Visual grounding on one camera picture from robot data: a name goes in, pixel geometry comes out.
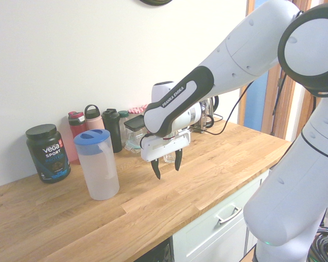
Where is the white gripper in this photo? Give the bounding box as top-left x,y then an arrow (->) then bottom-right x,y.
140,129 -> 192,180

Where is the clear pitcher with blue lid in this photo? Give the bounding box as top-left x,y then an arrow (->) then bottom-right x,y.
73,129 -> 120,201

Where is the red water bottle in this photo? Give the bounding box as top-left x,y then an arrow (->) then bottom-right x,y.
67,110 -> 87,165

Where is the clear drinking glass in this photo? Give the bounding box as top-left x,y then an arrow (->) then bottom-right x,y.
163,152 -> 178,164

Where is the glass container with teal clips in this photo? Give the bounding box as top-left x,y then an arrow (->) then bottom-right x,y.
124,136 -> 143,153

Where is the clear container with black lid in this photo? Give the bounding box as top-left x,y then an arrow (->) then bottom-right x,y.
124,115 -> 146,150

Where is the jar with red checkered lid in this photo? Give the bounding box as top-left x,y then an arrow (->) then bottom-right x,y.
127,103 -> 148,117

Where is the clear bottle with green lid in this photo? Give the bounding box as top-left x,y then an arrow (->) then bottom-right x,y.
117,110 -> 131,150

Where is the black shaker bottle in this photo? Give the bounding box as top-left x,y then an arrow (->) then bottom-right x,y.
101,108 -> 123,153

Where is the glass electric kettle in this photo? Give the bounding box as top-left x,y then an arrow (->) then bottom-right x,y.
191,96 -> 220,134

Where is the pink bottle with black lid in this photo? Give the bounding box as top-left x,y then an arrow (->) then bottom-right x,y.
84,104 -> 106,131

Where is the black Vega protein tub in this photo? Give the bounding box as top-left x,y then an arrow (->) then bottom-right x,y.
25,124 -> 72,184

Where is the silver drawer handle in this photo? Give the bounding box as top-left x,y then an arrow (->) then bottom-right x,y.
215,205 -> 243,225

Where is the wooden door frame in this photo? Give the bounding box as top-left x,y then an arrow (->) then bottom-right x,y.
245,0 -> 322,142

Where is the black round wall object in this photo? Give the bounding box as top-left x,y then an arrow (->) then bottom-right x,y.
138,0 -> 173,6

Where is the coiled black cable bundle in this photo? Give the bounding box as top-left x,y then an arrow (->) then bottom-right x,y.
310,228 -> 328,262

